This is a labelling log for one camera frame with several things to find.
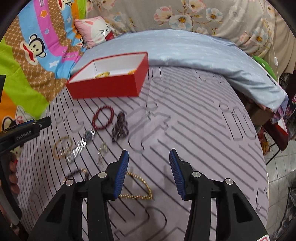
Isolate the silver chain earring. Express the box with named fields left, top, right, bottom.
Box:
left=97, top=142, right=109, bottom=166

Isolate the pink bunny pillow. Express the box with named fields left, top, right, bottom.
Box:
left=74, top=16, right=115, bottom=49

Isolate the dark brown bead bracelet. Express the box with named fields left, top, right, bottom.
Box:
left=63, top=167, right=90, bottom=183

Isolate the red open gift box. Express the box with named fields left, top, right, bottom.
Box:
left=66, top=52, right=149, bottom=99

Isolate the green plastic object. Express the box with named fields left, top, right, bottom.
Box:
left=253, top=56, right=278, bottom=81

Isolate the silver wrist watch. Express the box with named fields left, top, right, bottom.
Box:
left=66, top=128, right=95, bottom=164

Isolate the colourful monkey cartoon blanket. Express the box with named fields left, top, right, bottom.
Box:
left=1, top=0, right=86, bottom=130

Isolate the light blue quilt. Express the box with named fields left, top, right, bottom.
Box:
left=71, top=30, right=288, bottom=112

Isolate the red bead bracelet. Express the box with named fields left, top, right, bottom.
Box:
left=91, top=105, right=115, bottom=131

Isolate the silver flower chain bracelet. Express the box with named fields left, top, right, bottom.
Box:
left=59, top=144, right=75, bottom=157

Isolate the thin gold bangle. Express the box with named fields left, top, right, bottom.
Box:
left=53, top=136, right=73, bottom=159

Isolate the white cable with switch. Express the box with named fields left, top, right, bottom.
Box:
left=256, top=0, right=280, bottom=82

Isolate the dark garnet bead bracelet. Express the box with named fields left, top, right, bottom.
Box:
left=111, top=111, right=130, bottom=143

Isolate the person's left hand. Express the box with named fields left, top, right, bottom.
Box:
left=8, top=152, right=20, bottom=195

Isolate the grey floral blanket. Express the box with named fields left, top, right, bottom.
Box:
left=86, top=0, right=275, bottom=57

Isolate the gold bead necklace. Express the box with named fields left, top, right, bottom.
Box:
left=118, top=170, right=154, bottom=200

